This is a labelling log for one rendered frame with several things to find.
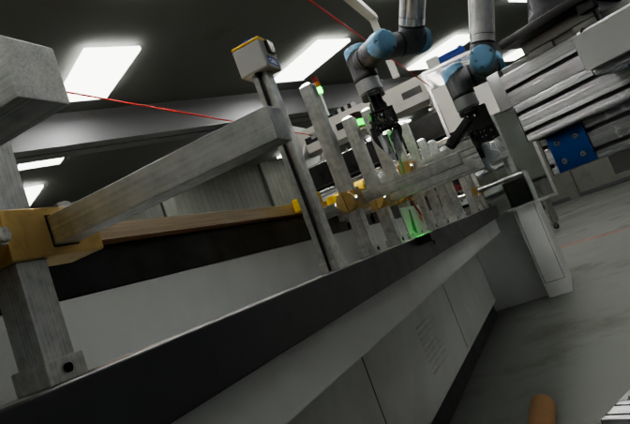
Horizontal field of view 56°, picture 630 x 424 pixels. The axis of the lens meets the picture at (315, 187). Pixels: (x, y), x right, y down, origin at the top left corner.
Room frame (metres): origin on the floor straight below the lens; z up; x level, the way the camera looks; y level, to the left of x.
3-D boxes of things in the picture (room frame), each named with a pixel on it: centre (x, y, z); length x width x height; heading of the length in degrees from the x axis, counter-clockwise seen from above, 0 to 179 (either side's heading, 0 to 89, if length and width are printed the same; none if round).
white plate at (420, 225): (1.91, -0.27, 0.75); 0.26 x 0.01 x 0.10; 159
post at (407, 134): (2.42, -0.44, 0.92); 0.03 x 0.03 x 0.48; 69
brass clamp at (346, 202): (1.51, -0.08, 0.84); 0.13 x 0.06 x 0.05; 159
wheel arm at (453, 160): (1.50, -0.15, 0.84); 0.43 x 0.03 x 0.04; 69
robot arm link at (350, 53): (1.71, -0.26, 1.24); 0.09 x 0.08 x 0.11; 27
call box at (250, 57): (1.24, 0.02, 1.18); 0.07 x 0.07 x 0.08; 69
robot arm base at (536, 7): (1.25, -0.64, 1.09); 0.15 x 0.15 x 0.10
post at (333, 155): (1.48, -0.07, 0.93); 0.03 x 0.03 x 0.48; 69
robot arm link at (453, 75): (1.88, -0.56, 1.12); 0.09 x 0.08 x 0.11; 70
